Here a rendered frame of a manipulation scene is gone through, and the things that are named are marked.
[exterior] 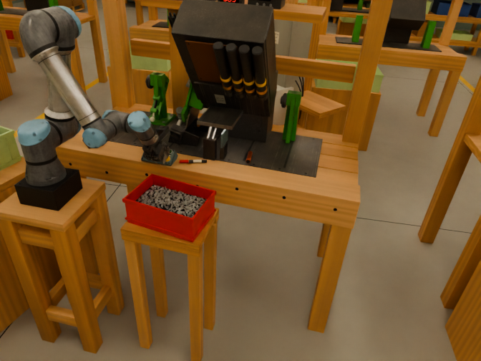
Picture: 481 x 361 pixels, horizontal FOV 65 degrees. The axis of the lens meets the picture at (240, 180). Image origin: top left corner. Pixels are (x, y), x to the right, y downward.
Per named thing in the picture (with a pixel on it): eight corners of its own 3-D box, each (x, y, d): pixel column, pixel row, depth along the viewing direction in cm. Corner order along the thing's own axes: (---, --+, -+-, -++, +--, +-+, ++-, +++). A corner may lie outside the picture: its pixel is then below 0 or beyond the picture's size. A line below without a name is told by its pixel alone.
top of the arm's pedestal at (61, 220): (64, 233, 149) (62, 225, 147) (-7, 218, 154) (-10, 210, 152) (106, 188, 175) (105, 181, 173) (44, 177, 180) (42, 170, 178)
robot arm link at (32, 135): (16, 160, 149) (6, 127, 141) (41, 145, 160) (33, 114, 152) (42, 165, 146) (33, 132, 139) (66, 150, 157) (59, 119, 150)
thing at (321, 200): (353, 229, 169) (360, 202, 161) (56, 171, 197) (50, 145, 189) (353, 211, 180) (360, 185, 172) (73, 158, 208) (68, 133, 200)
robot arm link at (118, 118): (93, 115, 142) (119, 121, 140) (110, 105, 151) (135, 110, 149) (96, 135, 146) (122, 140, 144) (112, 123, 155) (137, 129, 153)
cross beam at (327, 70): (352, 83, 204) (356, 66, 199) (131, 55, 228) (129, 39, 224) (352, 80, 208) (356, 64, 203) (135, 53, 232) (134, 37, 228)
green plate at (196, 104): (198, 120, 187) (208, 81, 175) (182, 114, 187) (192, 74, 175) (206, 111, 196) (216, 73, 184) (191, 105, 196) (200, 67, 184)
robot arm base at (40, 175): (54, 188, 150) (48, 166, 145) (18, 184, 152) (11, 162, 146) (73, 169, 163) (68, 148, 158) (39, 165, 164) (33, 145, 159)
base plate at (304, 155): (315, 180, 177) (316, 177, 176) (102, 142, 198) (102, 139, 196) (322, 142, 211) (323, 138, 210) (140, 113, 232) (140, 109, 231)
